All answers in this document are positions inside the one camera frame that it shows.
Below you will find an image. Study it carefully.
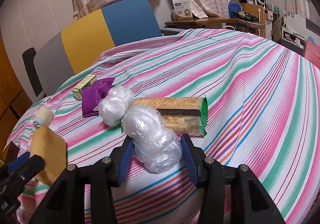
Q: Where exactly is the black foam roll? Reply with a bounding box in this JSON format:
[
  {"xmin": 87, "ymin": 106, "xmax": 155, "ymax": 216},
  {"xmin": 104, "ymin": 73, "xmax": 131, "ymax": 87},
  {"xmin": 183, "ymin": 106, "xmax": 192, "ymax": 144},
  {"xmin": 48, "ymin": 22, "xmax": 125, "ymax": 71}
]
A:
[{"xmin": 22, "ymin": 48, "xmax": 44, "ymax": 97}]

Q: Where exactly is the clear plastic bag bundle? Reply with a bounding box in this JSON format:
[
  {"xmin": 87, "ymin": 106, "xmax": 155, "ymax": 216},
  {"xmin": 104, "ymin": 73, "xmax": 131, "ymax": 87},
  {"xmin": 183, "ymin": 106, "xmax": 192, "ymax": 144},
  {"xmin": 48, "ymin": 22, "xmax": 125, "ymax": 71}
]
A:
[{"xmin": 121, "ymin": 106, "xmax": 182, "ymax": 174}]

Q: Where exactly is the white blue product box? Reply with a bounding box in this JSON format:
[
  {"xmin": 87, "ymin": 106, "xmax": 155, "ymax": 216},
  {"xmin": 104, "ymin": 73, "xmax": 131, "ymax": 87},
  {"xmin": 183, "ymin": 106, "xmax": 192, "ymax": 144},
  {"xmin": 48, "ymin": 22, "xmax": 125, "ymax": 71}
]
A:
[{"xmin": 172, "ymin": 0, "xmax": 193, "ymax": 20}]

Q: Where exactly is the orange wooden wardrobe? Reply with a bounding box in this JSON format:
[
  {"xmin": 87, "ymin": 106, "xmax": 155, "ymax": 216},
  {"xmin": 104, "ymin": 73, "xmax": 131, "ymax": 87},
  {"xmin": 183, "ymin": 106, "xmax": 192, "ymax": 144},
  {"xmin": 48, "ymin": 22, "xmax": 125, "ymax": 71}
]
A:
[{"xmin": 0, "ymin": 42, "xmax": 32, "ymax": 150}]

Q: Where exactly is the tan yellow cloth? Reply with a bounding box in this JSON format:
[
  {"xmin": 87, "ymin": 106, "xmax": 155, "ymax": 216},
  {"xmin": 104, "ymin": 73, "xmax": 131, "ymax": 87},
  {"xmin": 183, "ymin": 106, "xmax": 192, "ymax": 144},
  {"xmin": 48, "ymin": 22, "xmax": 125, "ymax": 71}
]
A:
[{"xmin": 30, "ymin": 125, "xmax": 66, "ymax": 186}]

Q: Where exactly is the purple snack packet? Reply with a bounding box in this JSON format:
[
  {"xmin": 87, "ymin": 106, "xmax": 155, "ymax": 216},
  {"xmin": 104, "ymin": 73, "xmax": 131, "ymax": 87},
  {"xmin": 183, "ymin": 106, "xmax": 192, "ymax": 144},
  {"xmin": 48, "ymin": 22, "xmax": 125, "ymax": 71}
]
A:
[{"xmin": 82, "ymin": 78, "xmax": 114, "ymax": 117}]

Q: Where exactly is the small green yellow box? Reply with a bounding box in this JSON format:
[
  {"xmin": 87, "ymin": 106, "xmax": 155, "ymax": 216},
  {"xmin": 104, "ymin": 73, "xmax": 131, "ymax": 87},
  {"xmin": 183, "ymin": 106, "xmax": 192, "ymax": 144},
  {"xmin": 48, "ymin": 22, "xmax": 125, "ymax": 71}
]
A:
[{"xmin": 72, "ymin": 74, "xmax": 97, "ymax": 101}]

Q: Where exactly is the wooden side desk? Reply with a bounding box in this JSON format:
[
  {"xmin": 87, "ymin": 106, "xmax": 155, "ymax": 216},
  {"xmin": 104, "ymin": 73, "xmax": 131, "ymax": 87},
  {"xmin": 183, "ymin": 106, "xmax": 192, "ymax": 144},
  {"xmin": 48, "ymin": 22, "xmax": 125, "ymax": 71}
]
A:
[{"xmin": 164, "ymin": 16, "xmax": 265, "ymax": 37}]

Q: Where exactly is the grey yellow blue chair back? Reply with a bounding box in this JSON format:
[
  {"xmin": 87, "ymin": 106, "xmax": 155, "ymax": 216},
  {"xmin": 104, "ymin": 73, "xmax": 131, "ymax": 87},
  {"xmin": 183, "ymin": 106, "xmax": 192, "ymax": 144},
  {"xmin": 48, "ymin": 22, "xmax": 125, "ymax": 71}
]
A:
[{"xmin": 34, "ymin": 0, "xmax": 162, "ymax": 96}]

